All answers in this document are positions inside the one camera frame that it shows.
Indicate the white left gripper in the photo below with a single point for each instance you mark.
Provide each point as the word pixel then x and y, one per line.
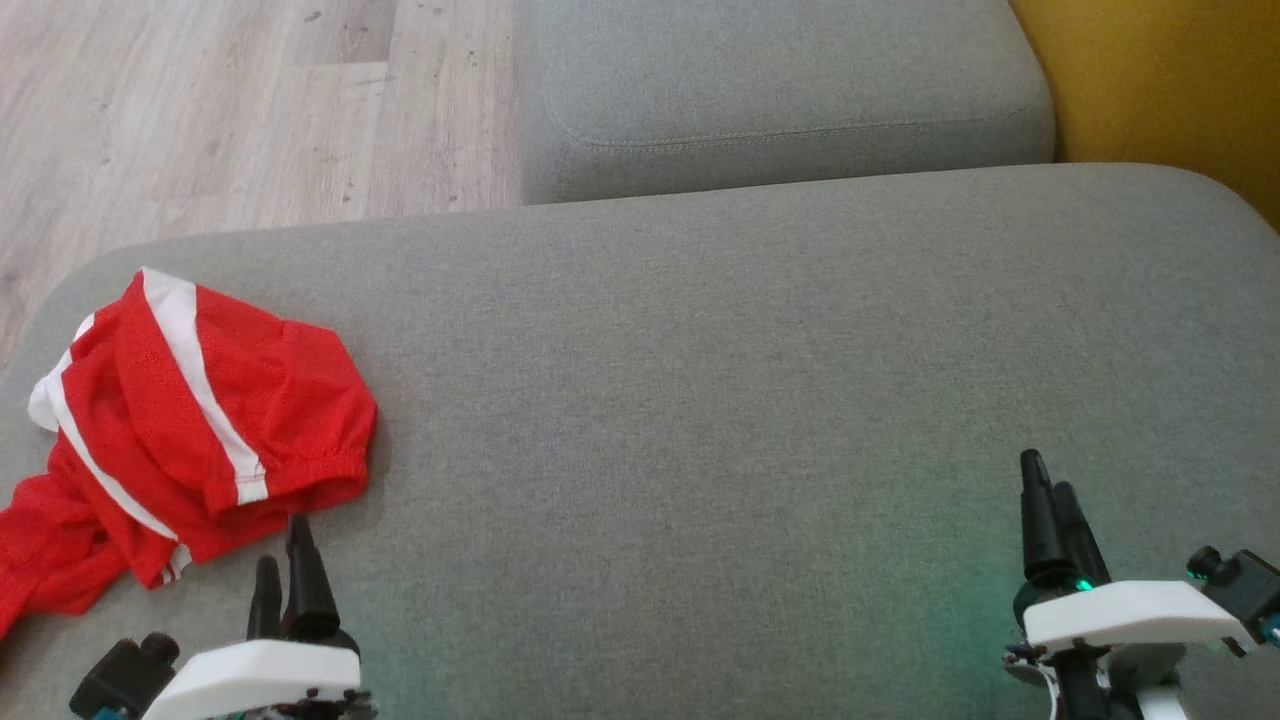
pixel 250 680

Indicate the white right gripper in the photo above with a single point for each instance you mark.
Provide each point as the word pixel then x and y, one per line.
pixel 1130 612

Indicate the red shorts with white stripes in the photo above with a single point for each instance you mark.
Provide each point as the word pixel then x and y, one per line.
pixel 270 400

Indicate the red and white basketball jersey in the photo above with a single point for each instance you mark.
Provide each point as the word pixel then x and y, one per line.
pixel 50 560

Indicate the large grey sofa seat cushion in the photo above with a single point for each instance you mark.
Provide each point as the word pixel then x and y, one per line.
pixel 700 400

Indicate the wide yellow sofa backrest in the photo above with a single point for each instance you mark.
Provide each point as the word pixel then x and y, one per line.
pixel 1170 90

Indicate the medium grey sofa seat cushion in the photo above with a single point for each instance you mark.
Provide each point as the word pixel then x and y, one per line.
pixel 780 80

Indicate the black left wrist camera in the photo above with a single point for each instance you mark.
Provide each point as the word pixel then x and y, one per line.
pixel 120 680

